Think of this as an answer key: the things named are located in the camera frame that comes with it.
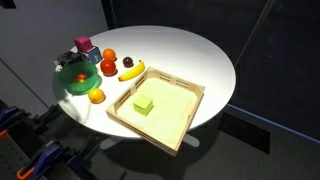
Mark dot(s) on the dark red toy plum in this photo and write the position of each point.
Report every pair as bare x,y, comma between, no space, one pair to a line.
128,61

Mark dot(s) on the small red toy fruit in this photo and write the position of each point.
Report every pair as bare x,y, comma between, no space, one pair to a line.
81,76

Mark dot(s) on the wooden tray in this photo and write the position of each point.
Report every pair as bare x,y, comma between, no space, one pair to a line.
166,116

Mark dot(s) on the blue dice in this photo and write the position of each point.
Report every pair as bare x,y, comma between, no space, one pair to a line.
95,56

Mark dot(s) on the black clamp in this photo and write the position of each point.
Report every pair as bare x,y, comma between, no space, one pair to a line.
48,115

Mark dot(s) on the lime green dice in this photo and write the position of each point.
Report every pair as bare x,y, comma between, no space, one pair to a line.
143,105

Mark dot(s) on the orange toy orange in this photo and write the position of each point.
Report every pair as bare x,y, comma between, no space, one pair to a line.
109,54

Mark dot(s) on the yellow toy lemon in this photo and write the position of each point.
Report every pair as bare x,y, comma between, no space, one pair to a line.
79,81

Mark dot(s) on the golden yellow toy citrus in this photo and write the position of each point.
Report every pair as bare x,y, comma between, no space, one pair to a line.
96,96

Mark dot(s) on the pink dice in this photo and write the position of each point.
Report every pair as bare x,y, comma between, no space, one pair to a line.
83,44

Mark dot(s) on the yellow toy banana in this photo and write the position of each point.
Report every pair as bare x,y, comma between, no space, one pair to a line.
133,72

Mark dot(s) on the black white zebra dice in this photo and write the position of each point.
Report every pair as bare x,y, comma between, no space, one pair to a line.
68,58

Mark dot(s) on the green plastic bowl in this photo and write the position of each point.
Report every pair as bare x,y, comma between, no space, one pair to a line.
66,75

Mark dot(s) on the red toy tomato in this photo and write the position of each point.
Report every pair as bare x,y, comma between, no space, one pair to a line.
108,67

